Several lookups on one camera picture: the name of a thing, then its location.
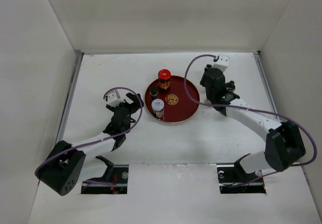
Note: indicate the white-lid low jar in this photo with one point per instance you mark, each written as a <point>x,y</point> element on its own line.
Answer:
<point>158,106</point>

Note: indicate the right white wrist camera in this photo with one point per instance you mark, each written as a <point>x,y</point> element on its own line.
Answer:
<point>221,62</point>

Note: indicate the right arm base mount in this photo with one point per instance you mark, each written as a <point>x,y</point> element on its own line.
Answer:
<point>234,180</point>

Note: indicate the red round tray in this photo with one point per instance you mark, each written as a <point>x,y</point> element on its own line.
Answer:
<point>178,106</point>

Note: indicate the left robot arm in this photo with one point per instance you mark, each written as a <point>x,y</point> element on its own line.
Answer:
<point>62,168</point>

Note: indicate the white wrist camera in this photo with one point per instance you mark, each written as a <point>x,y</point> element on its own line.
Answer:
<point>113,99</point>
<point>221,62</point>

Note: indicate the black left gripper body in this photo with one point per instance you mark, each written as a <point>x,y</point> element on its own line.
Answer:
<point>131,109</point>

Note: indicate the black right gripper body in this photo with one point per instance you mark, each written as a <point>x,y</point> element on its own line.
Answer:
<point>203,82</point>

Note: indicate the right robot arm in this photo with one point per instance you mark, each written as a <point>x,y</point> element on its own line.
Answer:
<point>283,142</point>

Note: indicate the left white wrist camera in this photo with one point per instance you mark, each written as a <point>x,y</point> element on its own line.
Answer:
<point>113,99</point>

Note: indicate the red-lid chili sauce jar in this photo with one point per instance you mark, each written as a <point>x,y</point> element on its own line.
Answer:
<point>164,79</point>

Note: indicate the small black-cap spice bottle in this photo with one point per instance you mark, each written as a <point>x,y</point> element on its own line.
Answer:
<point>153,92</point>

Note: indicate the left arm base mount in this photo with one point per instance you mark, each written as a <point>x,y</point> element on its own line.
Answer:
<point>113,181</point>

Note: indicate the black round-top grinder bottle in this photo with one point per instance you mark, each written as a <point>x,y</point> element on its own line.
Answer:
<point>230,86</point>

